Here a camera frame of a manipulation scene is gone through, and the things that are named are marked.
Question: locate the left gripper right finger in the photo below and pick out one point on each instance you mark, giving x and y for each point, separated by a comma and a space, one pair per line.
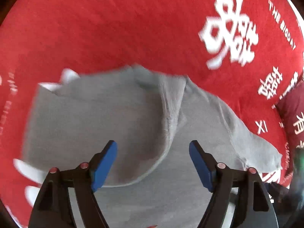
245, 189

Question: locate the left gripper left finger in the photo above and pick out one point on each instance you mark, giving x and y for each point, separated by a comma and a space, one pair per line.
63, 190

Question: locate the grey fleece garment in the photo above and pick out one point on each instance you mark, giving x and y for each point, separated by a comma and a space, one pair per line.
153, 118

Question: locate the dark red pillow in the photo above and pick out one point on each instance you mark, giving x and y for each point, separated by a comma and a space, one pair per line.
291, 109

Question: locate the red printed bed blanket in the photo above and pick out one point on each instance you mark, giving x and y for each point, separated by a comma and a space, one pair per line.
248, 53

